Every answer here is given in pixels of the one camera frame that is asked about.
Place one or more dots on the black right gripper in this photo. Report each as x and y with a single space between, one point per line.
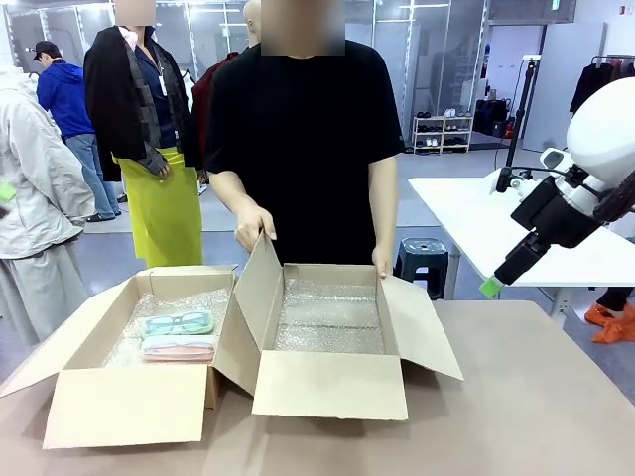
560 213

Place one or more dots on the pink glasses case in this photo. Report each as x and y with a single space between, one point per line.
178 349

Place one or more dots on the cardboard box with glasses cases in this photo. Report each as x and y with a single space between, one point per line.
124 406

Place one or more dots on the person's left forearm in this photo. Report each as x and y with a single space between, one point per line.
384 198

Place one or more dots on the person's right forearm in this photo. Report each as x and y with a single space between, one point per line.
233 193

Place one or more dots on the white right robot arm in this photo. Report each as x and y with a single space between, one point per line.
605 124

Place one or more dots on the teal-framed glasses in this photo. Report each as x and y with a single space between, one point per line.
174 321

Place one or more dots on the mint green glasses case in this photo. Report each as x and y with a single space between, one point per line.
176 334

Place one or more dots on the person's left hand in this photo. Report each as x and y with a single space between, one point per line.
384 260

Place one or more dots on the person's right hand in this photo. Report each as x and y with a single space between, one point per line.
253 223

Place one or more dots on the figure in beige coat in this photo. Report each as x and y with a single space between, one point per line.
30 173

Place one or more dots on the white table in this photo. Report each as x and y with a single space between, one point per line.
456 208

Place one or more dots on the dark plastic stool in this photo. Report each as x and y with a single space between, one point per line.
421 248

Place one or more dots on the person in blue jacket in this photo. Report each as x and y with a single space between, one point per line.
59 99

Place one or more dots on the orange cloth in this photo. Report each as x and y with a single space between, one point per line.
610 327

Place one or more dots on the black jacket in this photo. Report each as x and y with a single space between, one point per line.
109 99

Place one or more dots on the black bag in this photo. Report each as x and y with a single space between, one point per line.
491 119

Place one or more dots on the wooden shoe rack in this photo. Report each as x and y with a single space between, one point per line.
441 134

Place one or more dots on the black tripod stand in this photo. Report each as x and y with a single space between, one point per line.
521 109

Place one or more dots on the yellow apron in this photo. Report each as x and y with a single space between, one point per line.
164 223

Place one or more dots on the clothes rack with garments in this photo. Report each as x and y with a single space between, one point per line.
595 84

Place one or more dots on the mannequin in navy shirt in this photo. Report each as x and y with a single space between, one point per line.
149 64

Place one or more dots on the bubble wrap sheet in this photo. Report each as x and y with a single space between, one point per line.
164 302
327 317

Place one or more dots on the maroon shawl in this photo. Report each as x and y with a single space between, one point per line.
201 109

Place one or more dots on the person in black t-shirt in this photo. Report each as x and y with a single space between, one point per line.
297 149

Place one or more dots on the bald mannequin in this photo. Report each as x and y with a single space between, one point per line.
252 25

